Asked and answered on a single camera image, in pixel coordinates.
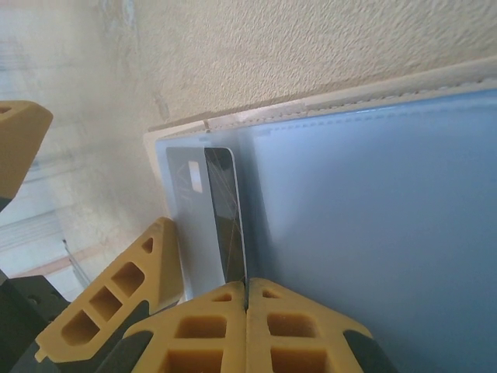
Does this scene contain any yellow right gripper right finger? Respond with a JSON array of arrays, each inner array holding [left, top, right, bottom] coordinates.
[[246, 277, 389, 373]]

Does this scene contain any blue card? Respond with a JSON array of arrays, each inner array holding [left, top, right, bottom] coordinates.
[[142, 58, 497, 373]]

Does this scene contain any black plastic card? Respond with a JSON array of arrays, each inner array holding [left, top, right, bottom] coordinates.
[[203, 146, 249, 285]]

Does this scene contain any translucent corrugated enclosure panel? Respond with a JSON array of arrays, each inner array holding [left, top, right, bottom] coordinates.
[[0, 15, 98, 281]]

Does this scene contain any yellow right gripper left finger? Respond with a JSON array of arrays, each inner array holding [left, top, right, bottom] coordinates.
[[114, 281, 246, 373]]

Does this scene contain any grey VIP card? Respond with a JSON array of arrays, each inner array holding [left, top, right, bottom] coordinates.
[[165, 145, 228, 302]]

